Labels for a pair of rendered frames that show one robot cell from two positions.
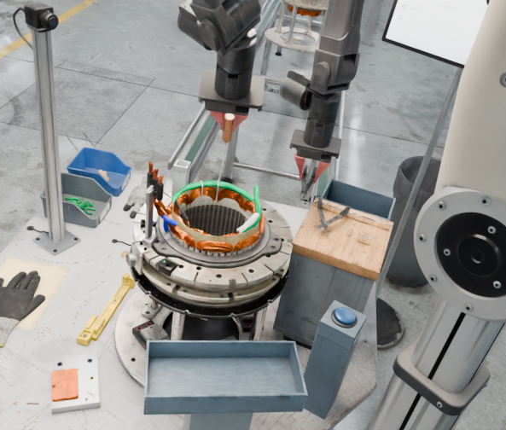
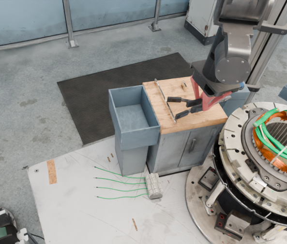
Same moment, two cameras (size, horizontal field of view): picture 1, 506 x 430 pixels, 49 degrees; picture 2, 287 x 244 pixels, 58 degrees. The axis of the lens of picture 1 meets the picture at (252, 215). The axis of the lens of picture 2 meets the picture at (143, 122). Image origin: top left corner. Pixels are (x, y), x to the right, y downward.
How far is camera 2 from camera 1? 1.43 m
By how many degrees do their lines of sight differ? 83
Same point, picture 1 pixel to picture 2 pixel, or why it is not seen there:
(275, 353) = not seen: outside the picture
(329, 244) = not seen: hidden behind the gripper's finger
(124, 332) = not seen: outside the picture
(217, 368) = not seen: outside the picture
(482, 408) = (30, 151)
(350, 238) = (187, 94)
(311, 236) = (209, 111)
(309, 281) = not seen: hidden behind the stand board
